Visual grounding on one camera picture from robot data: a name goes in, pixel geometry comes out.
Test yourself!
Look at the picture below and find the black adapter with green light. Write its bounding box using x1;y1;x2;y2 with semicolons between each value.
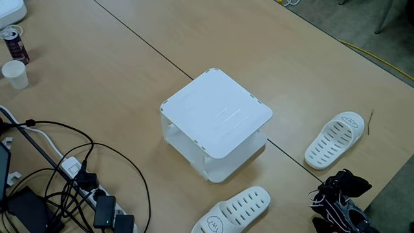
93;195;117;230

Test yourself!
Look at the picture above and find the white two-tier shoe rack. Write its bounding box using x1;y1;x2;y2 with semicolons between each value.
160;67;274;184

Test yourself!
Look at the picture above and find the white slipper with dog drawing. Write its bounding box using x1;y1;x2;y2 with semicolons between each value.
190;186;272;233
304;111;365;171

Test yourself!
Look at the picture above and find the black cable with ferrite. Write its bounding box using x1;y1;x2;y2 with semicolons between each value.
0;118;95;169

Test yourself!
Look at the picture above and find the short thin wire piece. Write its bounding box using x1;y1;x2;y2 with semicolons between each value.
367;108;375;136

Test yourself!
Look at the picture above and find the purple drink can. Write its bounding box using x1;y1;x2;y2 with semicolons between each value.
2;28;30;65

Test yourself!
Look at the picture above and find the white power strip cable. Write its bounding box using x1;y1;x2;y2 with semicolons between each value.
0;104;65;160

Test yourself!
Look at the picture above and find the long black looping cable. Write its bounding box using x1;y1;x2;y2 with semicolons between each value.
43;142;152;233

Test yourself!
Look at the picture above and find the white box device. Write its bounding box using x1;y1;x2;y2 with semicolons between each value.
0;0;28;30

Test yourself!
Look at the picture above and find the black plug-in charger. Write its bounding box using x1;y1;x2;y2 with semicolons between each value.
74;160;99;192

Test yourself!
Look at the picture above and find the white power strip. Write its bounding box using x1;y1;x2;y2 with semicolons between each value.
61;157;138;233

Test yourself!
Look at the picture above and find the white paper cup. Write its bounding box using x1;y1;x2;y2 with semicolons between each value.
1;60;30;91

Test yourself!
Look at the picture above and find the black power adapter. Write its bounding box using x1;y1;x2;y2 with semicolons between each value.
114;214;136;233

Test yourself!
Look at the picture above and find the thin white cable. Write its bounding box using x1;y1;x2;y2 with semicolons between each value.
0;25;24;40

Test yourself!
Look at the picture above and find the flat black brick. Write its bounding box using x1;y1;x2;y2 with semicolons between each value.
6;186;64;233

